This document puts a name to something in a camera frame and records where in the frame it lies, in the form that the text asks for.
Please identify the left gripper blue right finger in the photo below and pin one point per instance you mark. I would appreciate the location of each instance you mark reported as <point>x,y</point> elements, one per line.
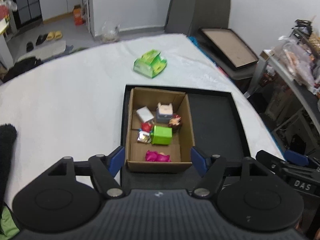
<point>199,160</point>

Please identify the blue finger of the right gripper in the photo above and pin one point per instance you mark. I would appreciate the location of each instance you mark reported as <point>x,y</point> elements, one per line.
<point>296,158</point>

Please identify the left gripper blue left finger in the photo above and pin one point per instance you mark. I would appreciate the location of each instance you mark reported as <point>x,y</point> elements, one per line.
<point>116,160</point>

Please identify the pink bear figurine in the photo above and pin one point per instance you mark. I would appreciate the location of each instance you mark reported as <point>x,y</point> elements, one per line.
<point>154,156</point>

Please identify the red crab keychain figurine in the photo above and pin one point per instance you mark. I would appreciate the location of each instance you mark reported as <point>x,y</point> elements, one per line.
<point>144,133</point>

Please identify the green cube charger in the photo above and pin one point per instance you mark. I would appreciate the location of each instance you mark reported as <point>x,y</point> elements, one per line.
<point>161,135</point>

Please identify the brown monkey figurine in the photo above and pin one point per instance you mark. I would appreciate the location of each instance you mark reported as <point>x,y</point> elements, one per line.
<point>175,123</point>

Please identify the white wall charger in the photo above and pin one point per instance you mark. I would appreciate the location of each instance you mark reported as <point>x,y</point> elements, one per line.
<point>144,114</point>

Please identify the pink grey cube charger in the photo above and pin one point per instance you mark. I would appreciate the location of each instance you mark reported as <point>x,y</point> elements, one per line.
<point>164,113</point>

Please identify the black shallow tray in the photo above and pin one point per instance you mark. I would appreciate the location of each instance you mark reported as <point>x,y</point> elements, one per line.
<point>217,129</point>

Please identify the brown cardboard box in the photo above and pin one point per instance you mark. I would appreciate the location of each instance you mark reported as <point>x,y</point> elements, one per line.
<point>182,141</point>

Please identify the cluttered side shelf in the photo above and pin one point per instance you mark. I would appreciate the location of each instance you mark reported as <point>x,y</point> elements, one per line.
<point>285,89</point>

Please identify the green tissue pack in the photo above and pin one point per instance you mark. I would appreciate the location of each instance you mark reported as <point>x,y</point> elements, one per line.
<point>150,64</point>

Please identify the black fuzzy left sleeve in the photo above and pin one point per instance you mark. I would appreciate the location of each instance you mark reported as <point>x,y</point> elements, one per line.
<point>7,140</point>

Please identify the framed corkboard picture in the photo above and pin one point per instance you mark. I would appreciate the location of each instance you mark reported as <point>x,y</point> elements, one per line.
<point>229,47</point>

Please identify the clear plastic bag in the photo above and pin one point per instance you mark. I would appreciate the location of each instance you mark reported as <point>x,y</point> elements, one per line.
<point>109,32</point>

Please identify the yellow slippers pair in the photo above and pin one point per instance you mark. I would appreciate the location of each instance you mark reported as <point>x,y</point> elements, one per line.
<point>54,35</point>

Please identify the black slippers pair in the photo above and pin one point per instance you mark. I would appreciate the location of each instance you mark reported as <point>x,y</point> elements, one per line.
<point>39,41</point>

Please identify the orange box on floor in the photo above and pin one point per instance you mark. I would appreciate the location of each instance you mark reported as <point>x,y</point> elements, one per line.
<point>77,15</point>

